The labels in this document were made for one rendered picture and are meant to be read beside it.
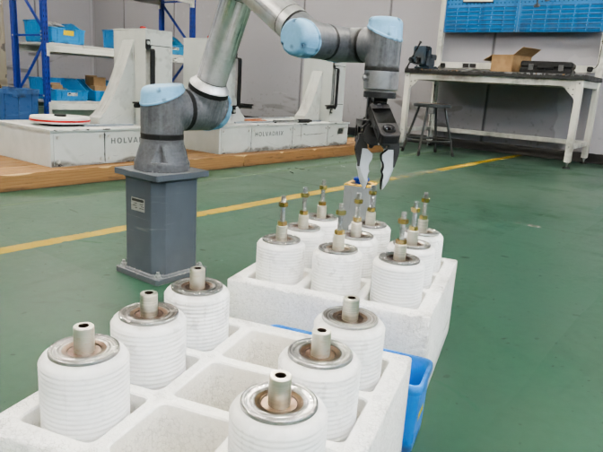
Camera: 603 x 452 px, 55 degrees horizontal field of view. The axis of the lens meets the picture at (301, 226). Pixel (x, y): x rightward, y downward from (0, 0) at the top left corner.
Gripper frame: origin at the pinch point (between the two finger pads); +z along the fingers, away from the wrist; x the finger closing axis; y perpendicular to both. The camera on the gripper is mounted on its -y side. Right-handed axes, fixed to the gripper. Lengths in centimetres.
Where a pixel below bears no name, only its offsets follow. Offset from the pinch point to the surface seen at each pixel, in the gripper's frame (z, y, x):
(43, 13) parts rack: -68, 464, 188
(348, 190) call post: 4.8, 17.2, 1.4
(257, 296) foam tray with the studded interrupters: 19.0, -20.1, 26.7
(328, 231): 11.7, 1.8, 9.1
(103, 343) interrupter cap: 9, -60, 48
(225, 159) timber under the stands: 29, 246, 26
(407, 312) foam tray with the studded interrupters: 16.5, -33.9, 1.9
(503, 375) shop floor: 34.6, -23.9, -23.9
